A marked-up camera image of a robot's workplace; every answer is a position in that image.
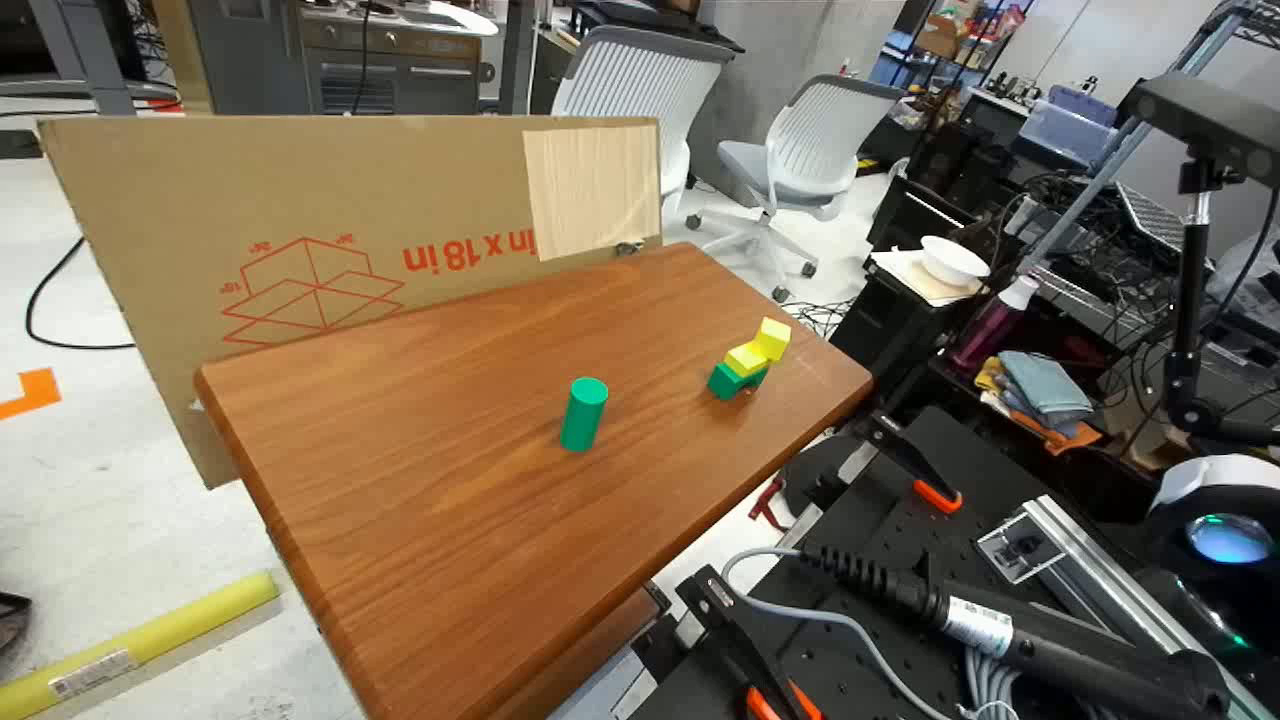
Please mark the flat green rectangular block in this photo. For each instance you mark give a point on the flat green rectangular block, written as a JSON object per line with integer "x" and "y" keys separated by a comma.
{"x": 725, "y": 386}

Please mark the green cylinder block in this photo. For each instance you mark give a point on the green cylinder block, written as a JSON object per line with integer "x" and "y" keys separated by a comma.
{"x": 583, "y": 417}

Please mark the black stereo camera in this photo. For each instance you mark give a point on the black stereo camera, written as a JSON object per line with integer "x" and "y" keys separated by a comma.
{"x": 1207, "y": 123}

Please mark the small yellow square block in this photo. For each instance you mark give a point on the small yellow square block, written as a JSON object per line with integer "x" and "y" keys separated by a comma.
{"x": 774, "y": 334}

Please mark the pink spray bottle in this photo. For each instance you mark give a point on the pink spray bottle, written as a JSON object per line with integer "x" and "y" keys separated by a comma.
{"x": 988, "y": 331}

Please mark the white mesh office chair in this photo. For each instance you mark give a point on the white mesh office chair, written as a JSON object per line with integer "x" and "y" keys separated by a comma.
{"x": 633, "y": 83}

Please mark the black camera stand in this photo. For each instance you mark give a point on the black camera stand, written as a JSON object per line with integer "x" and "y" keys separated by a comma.
{"x": 1186, "y": 315}

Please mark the brown cardboard sheet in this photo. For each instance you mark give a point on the brown cardboard sheet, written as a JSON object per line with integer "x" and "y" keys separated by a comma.
{"x": 264, "y": 224}

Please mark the aluminium profile rail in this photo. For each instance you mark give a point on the aluminium profile rail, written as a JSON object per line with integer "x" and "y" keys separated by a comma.
{"x": 1115, "y": 587}

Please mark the black clamp orange tip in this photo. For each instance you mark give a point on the black clamp orange tip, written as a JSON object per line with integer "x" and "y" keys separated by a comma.
{"x": 919, "y": 471}
{"x": 745, "y": 653}

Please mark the white bowl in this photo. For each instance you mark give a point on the white bowl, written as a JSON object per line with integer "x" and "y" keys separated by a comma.
{"x": 954, "y": 257}

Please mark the long yellow rectangular block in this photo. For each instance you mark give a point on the long yellow rectangular block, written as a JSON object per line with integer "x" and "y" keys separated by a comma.
{"x": 750, "y": 359}

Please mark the grey office chair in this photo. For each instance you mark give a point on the grey office chair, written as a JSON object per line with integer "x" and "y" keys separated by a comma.
{"x": 816, "y": 146}

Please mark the yellow paper roll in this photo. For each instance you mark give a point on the yellow paper roll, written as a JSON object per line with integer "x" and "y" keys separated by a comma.
{"x": 133, "y": 647}

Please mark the white fiducial marker tag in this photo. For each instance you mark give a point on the white fiducial marker tag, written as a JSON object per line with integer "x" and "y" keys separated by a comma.
{"x": 1022, "y": 551}

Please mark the folded blue cloth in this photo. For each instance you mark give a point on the folded blue cloth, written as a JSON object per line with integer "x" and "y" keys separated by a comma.
{"x": 1047, "y": 386}

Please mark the dark metal cabinet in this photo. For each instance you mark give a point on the dark metal cabinet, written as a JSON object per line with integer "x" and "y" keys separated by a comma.
{"x": 395, "y": 60}

